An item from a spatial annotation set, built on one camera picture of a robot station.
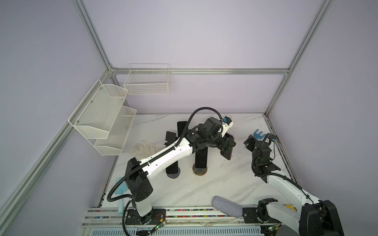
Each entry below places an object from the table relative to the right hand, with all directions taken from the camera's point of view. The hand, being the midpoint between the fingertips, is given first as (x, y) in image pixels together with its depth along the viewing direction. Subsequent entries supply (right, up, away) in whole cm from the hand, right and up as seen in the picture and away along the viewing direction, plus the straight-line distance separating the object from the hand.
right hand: (252, 138), depth 84 cm
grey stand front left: (-46, -23, +3) cm, 51 cm away
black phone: (-46, -18, 0) cm, 50 cm away
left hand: (-17, -1, -12) cm, 21 cm away
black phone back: (-43, +7, +9) cm, 44 cm away
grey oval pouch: (-17, -34, -10) cm, 39 cm away
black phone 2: (-30, -11, -2) cm, 32 cm away
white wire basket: (-65, +39, +11) cm, 76 cm away
